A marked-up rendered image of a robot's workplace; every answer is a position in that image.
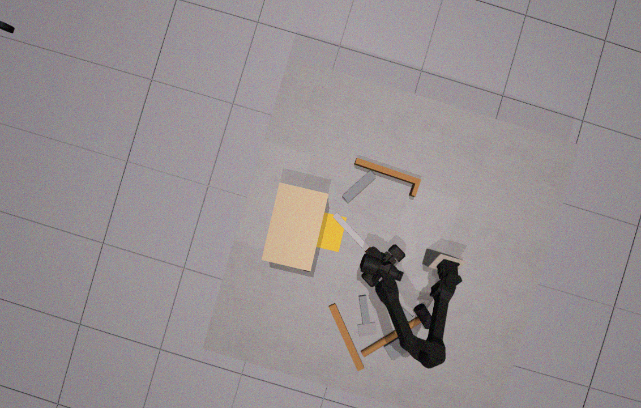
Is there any brown cylinder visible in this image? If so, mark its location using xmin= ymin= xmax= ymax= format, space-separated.
xmin=333 ymin=213 xmax=371 ymax=252

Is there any tan l-shaped wooden stick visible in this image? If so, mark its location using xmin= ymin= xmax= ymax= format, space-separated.
xmin=354 ymin=158 xmax=421 ymax=197

